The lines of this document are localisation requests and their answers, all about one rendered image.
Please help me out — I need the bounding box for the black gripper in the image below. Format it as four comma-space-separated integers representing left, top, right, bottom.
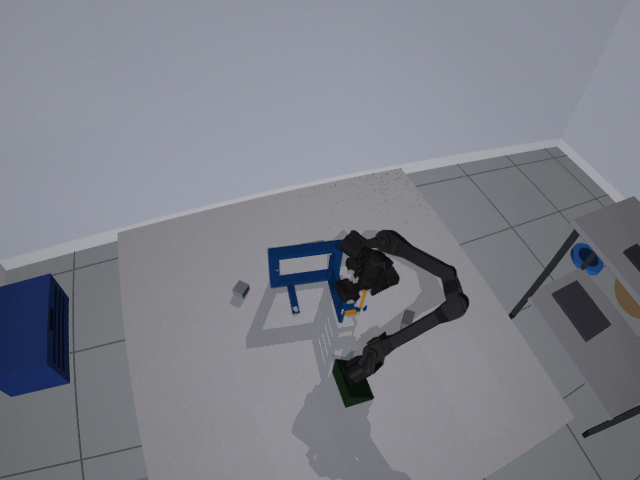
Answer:
335, 264, 399, 302

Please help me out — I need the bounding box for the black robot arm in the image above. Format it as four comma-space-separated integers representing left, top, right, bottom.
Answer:
339, 230, 469, 385

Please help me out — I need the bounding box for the blue rack door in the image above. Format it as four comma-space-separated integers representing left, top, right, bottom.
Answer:
267, 240, 370, 323

